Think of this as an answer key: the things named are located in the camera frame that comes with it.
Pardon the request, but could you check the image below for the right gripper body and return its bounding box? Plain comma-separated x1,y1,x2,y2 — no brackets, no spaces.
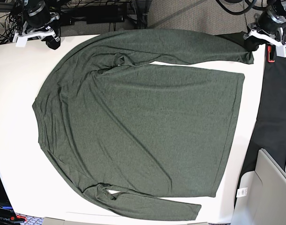
22,9,60,38

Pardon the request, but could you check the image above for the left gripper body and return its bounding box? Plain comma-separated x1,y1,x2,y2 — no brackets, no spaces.
247,10,286,44

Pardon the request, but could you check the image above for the green long-sleeve shirt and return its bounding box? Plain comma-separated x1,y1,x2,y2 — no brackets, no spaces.
32,29,254,221

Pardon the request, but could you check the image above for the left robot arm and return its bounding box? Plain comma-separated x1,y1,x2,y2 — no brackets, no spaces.
243,0,286,52

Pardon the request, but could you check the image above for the red clamp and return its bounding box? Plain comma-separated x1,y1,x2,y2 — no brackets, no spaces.
267,45,276,63

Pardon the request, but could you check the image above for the grey plastic bin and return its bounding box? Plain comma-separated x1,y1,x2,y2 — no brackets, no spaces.
231,149,286,225

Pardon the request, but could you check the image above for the black box with orange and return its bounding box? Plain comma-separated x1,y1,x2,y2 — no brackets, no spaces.
0,178,27,225

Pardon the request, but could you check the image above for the thick black cable loop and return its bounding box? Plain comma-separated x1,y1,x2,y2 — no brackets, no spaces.
215,0,259,15

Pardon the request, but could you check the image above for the black aluminium frame rail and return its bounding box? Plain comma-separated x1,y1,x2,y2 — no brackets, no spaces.
131,0,149,29

